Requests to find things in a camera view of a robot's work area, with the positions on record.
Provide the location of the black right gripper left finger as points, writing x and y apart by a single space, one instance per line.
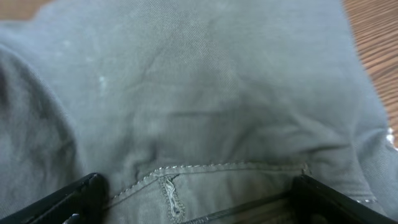
79 202

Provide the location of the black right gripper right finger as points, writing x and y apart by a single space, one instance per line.
314 202

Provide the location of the grey shorts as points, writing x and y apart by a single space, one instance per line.
193 111

